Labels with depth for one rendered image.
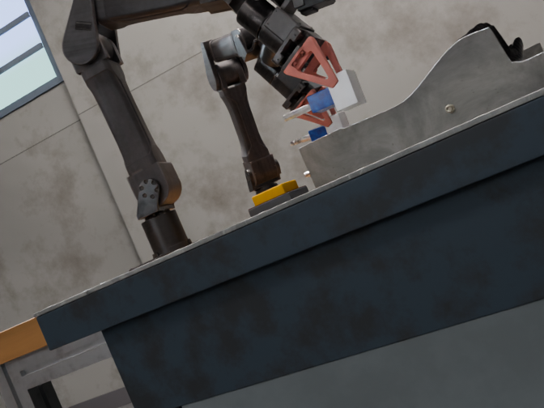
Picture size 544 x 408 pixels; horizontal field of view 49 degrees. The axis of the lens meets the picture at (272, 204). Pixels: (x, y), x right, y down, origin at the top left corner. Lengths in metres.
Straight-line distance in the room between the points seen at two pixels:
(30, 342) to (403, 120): 0.66
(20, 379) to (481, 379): 0.63
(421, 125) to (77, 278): 3.68
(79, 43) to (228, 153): 2.80
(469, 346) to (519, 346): 0.03
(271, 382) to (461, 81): 0.66
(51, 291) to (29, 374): 3.75
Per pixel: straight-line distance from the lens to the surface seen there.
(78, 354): 0.84
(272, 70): 1.28
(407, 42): 3.60
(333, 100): 0.95
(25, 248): 4.71
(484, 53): 1.03
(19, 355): 0.87
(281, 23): 0.98
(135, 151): 1.03
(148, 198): 1.01
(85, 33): 1.07
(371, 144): 1.06
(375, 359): 0.48
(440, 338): 0.46
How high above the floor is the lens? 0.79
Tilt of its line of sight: 1 degrees up
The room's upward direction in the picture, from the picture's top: 24 degrees counter-clockwise
